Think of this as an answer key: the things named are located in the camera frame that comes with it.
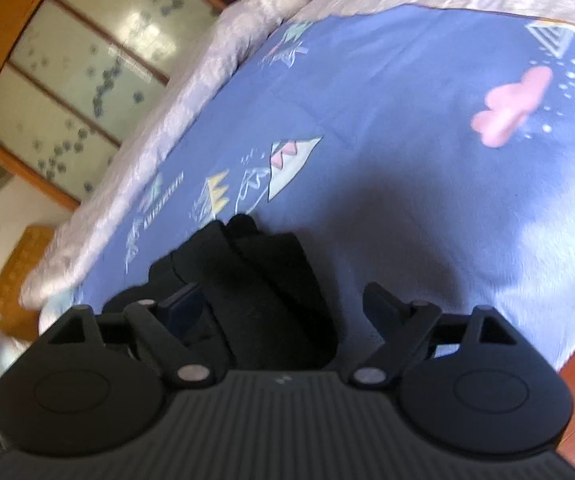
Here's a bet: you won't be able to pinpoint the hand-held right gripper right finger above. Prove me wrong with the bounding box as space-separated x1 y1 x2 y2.
348 282 518 389

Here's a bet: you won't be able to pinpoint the bed with blue sheet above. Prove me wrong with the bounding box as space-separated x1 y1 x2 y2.
19 0 575 311

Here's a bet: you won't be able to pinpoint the black pants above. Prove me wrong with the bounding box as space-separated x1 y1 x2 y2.
102 213 339 372

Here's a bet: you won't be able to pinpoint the blue printed bedsheet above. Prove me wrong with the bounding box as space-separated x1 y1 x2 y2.
74 2 575 376

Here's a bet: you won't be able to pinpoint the wooden wardrobe with glass doors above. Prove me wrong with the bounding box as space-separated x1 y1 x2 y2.
0 0 229 212

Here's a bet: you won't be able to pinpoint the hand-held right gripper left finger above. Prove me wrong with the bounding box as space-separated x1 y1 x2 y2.
47 282 216 390

